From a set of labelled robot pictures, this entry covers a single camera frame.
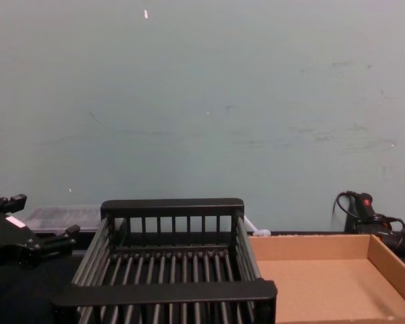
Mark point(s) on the shallow brown cardboard tray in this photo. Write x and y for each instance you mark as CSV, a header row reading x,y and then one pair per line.
x,y
310,287

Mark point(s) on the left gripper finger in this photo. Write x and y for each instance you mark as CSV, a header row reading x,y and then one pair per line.
x,y
59,241
15,202

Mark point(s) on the small white plastic piece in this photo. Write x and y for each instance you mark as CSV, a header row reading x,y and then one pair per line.
x,y
261,233

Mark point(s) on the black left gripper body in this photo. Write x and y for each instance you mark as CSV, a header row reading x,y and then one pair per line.
x,y
10,239

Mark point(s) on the clear plastic case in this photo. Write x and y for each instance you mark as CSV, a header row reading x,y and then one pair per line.
x,y
64,216

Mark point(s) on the black rack with steel bars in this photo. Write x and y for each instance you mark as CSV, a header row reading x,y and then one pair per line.
x,y
162,293

